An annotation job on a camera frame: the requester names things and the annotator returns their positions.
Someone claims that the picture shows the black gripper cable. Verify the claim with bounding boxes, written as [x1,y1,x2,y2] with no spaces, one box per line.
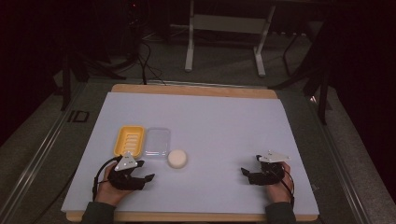
[92,156,123,202]
[279,169,296,208]

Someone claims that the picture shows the white metal desk frame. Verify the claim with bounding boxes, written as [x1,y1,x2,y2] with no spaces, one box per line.
[184,0,277,78]

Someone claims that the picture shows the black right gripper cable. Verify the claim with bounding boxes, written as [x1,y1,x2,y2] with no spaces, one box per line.
[279,169,296,208]

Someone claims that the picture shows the person's left hand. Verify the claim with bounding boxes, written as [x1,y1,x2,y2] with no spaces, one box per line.
[94,162,134,208]

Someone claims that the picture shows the white table mat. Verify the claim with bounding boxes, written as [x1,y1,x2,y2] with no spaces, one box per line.
[61,91,320,216]

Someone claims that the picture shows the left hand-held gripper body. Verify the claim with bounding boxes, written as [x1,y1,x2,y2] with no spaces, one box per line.
[107,151,148,191]

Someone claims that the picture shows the person's right hand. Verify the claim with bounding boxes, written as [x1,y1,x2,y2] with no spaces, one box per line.
[264,161,295,205]

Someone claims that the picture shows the metal floor rail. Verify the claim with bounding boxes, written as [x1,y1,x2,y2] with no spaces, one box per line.
[306,92,373,224]
[0,81,90,224]

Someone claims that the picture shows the black floor cables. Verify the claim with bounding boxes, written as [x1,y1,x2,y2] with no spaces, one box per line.
[124,0,167,86]

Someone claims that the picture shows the round white soap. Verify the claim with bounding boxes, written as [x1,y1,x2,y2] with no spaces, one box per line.
[166,148,189,170]

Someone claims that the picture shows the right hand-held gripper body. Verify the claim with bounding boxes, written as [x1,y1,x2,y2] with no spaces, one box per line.
[247,150,291,187]

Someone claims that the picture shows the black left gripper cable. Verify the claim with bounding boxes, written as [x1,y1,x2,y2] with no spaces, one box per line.
[92,156,123,202]

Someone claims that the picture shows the black metal stand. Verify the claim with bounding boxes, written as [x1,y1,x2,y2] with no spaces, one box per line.
[268,18,332,126]

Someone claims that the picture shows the clear plastic container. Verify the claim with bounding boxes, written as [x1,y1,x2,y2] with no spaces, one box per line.
[143,127,172,160]

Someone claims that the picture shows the black floor cable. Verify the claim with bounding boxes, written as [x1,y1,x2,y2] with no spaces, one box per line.
[32,169,78,224]

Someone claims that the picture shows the yellow soap dish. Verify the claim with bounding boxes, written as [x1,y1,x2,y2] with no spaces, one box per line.
[113,124,146,159]

